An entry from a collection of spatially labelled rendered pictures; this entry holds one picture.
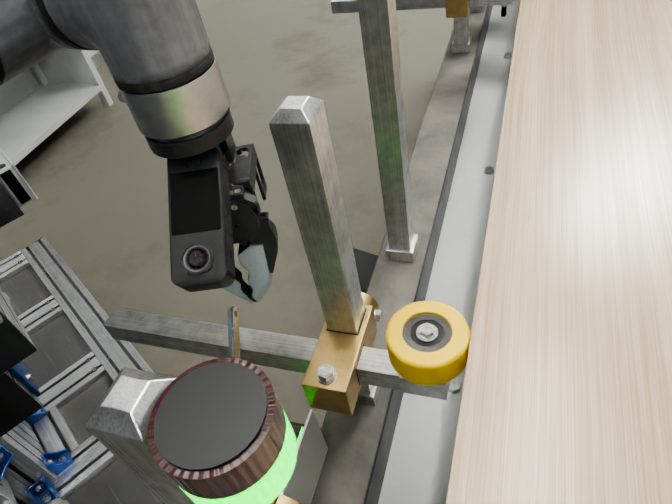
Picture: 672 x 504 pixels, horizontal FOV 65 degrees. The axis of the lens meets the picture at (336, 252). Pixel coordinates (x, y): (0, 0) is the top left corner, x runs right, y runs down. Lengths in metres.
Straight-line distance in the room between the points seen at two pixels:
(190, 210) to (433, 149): 0.74
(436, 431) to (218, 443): 0.56
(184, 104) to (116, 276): 1.80
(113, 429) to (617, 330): 0.43
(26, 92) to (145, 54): 3.27
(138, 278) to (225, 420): 1.88
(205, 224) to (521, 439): 0.31
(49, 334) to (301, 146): 1.45
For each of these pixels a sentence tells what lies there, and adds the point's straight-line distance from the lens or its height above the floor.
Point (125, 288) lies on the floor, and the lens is 2.11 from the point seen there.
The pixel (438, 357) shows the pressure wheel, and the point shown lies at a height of 0.91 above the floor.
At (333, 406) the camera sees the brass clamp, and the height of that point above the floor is 0.82.
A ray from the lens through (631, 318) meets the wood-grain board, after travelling 0.56.
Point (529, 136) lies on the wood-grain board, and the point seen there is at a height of 0.90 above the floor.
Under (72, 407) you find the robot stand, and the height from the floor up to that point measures 0.21.
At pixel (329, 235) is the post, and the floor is 1.00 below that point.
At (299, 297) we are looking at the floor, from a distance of 1.79.
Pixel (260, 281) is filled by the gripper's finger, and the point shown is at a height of 0.95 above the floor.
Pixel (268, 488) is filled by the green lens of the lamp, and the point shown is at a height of 1.08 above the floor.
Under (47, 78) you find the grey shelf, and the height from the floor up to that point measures 0.16.
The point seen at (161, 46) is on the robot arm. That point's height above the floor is 1.20.
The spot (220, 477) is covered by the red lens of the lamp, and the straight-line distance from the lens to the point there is 0.25.
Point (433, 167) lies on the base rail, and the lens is 1.05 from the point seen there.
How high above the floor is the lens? 1.32
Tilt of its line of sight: 44 degrees down
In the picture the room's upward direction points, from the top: 13 degrees counter-clockwise
